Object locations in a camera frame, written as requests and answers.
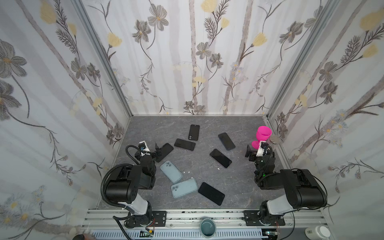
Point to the clear jar with cork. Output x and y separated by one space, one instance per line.
275 139

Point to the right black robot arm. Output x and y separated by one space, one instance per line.
302 191

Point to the black case upper centre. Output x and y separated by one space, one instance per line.
194 132

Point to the purple-edged phone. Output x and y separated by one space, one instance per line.
186 145
220 158

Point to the blue-edged phone upper right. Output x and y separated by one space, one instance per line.
226 141

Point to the aluminium front rail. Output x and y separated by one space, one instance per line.
191 218

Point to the white bottle bottom right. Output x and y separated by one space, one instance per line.
318 233

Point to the purple-edged phone centre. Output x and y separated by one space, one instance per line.
186 145

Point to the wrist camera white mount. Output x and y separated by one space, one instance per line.
144 150
263 145

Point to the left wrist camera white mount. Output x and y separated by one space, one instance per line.
144 150

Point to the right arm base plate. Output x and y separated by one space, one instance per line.
255 218

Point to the light blue case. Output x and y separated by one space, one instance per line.
172 173
183 188

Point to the blue-edged phone front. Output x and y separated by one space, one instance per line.
211 193

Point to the black phone case left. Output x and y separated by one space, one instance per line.
162 152

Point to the white slotted cable duct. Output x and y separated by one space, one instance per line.
179 234

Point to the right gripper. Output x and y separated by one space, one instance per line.
253 153

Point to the blue-edged phone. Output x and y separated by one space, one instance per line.
226 141
211 193

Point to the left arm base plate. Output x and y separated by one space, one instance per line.
152 219

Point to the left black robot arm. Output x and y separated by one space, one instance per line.
120 188

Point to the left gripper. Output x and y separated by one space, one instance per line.
154 156

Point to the pink plastic goblet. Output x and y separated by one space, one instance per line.
263 134

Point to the purple-edged phone right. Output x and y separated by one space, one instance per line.
220 158

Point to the teal round cup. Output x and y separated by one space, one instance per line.
208 228

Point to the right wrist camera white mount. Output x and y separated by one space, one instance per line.
263 145

